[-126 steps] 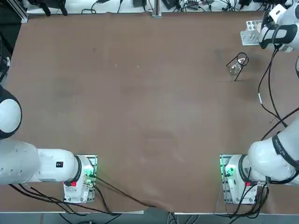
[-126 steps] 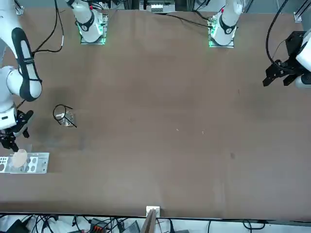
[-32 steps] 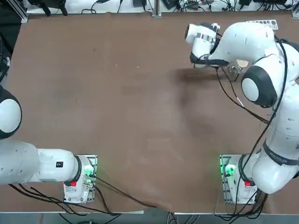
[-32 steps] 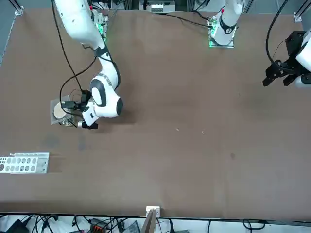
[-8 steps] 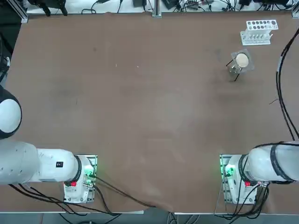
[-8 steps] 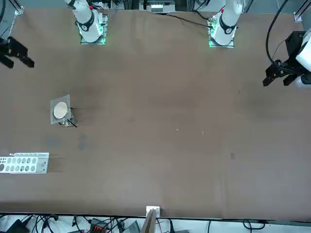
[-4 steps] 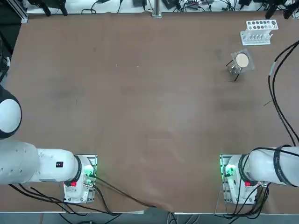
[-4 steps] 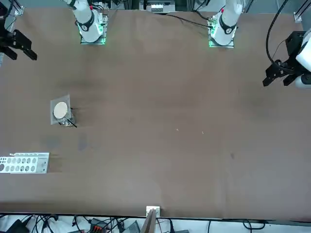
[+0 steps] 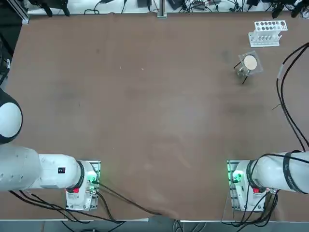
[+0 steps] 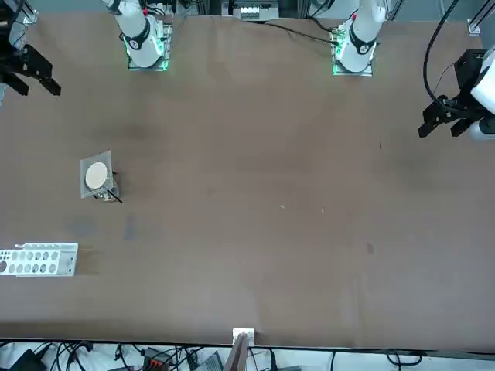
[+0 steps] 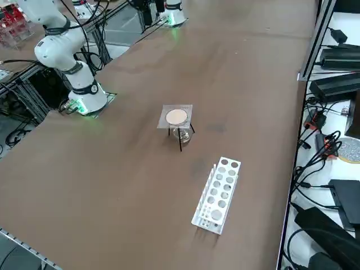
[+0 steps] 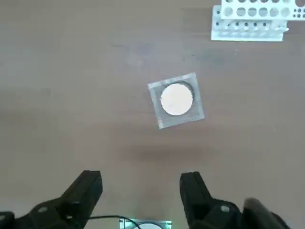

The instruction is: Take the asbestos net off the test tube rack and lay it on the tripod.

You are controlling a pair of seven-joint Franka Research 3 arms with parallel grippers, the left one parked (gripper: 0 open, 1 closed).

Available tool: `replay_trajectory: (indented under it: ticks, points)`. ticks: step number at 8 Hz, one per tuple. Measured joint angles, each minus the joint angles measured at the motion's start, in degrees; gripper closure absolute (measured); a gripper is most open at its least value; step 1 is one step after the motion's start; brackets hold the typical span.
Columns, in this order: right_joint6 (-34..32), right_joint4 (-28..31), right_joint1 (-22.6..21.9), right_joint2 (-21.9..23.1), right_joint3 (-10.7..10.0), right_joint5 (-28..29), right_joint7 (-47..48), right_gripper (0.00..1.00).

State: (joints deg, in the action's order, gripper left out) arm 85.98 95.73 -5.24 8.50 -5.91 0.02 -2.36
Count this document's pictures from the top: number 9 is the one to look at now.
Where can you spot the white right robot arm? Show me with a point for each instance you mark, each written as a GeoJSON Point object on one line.
{"type": "Point", "coordinates": [272, 169]}

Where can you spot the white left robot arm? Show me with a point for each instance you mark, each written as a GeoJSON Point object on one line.
{"type": "Point", "coordinates": [48, 169]}

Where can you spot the white test tube rack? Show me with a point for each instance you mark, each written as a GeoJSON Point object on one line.
{"type": "Point", "coordinates": [263, 41]}

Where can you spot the black power adapter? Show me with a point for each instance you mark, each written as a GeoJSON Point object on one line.
{"type": "Point", "coordinates": [175, 3]}
{"type": "Point", "coordinates": [253, 2]}
{"type": "Point", "coordinates": [144, 3]}

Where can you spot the aluminium frame post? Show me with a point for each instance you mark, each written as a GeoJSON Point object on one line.
{"type": "Point", "coordinates": [305, 14]}
{"type": "Point", "coordinates": [162, 9]}

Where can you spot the aluminium frame profile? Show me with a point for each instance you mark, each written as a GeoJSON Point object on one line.
{"type": "Point", "coordinates": [20, 12]}

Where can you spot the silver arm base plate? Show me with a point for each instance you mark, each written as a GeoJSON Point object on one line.
{"type": "Point", "coordinates": [230, 169]}
{"type": "Point", "coordinates": [97, 166]}

